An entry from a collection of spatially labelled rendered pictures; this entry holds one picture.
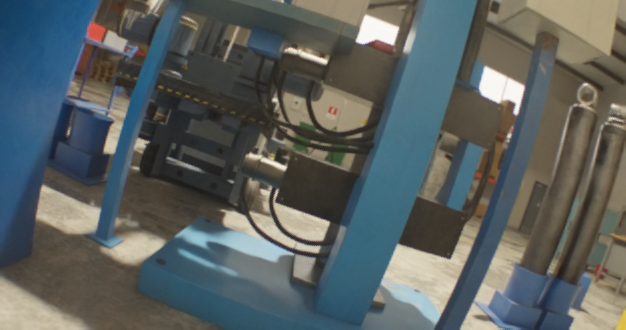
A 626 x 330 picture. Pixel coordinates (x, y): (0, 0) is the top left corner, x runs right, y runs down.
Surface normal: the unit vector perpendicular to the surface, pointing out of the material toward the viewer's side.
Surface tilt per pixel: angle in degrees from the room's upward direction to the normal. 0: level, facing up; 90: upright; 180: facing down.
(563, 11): 90
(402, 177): 90
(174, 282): 90
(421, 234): 90
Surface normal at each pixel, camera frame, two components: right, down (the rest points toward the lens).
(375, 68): 0.03, 0.04
